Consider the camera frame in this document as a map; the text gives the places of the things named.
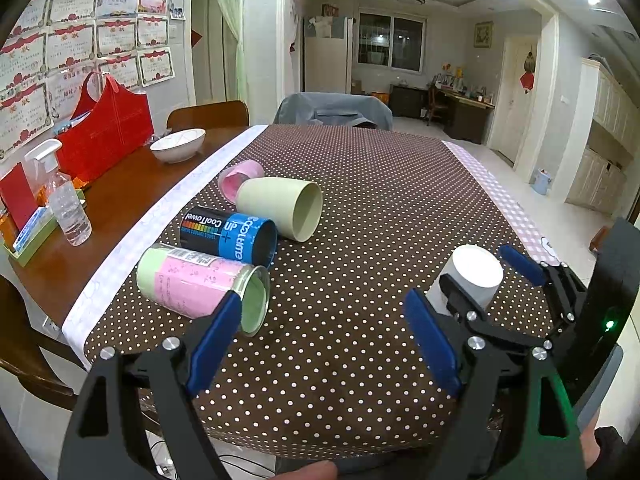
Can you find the dark wooden desk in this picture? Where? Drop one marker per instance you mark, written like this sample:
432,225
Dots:
463,118

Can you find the pink green glass jar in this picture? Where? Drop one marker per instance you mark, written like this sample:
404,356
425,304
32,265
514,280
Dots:
192,284

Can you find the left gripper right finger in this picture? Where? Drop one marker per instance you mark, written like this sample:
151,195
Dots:
512,407

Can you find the left hand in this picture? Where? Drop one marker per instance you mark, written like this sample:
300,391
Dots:
316,471

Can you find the white ceramic bowl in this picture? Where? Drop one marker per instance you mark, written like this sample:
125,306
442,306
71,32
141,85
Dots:
178,146

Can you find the light green plastic cup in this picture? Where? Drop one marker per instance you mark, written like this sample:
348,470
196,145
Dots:
295,206

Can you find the wooden chair back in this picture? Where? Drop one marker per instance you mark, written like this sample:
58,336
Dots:
225,114

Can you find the light blue trash bin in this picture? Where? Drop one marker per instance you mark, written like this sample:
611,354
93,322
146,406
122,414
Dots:
541,181

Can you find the wooden chair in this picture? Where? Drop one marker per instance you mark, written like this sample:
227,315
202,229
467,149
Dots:
225,114
21,351

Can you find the pink checkered tablecloth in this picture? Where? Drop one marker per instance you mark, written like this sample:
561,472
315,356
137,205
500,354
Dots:
536,245

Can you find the black blue towel can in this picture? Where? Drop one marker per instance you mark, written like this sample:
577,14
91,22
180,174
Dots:
229,235

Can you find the right hand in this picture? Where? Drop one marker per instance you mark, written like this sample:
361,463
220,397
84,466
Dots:
590,448

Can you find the framed picture on wall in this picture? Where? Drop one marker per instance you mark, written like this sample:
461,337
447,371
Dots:
482,37

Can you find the clear spray bottle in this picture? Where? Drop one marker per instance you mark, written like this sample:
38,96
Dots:
44,174

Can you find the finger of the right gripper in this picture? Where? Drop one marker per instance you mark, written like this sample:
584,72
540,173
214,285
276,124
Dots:
465,309
540,272

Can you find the grey covered chair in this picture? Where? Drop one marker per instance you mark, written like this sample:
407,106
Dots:
334,109

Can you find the white strip table runner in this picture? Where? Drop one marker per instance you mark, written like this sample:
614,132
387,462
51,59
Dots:
104,284

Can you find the white paper cup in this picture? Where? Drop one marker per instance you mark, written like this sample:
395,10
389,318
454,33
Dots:
476,270

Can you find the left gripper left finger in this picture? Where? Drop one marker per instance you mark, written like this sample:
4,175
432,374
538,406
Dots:
106,436

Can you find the window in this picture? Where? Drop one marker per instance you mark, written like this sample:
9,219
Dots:
389,41

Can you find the red envelope box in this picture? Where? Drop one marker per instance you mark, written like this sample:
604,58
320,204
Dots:
17,195

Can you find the green tray organizer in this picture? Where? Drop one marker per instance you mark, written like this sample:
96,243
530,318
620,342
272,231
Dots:
35,232

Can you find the near wooden chair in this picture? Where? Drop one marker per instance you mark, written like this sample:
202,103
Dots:
21,351

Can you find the white refrigerator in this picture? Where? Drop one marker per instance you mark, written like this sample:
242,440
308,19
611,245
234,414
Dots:
327,54

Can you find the pink plastic cup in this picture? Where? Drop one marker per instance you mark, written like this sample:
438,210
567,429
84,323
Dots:
231,179

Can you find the brown polka dot tablecloth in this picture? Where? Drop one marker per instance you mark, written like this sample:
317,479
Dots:
334,371

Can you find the red gift bag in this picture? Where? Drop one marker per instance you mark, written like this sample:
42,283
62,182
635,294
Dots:
112,127

